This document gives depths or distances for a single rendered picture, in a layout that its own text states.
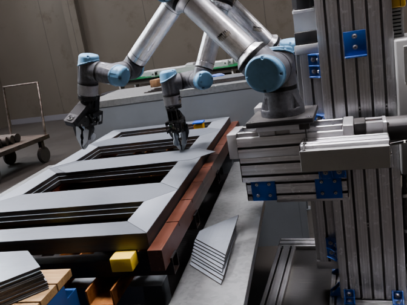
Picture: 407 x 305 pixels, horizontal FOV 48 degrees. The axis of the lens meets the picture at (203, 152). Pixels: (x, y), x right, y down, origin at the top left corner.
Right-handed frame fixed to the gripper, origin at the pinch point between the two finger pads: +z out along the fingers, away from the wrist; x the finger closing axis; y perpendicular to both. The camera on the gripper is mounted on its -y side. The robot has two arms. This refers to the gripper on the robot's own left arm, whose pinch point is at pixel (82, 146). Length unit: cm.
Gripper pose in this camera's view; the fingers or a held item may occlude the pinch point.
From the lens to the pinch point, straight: 183.0
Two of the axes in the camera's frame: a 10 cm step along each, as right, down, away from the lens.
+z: -1.1, 9.3, 3.4
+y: 4.3, -2.7, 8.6
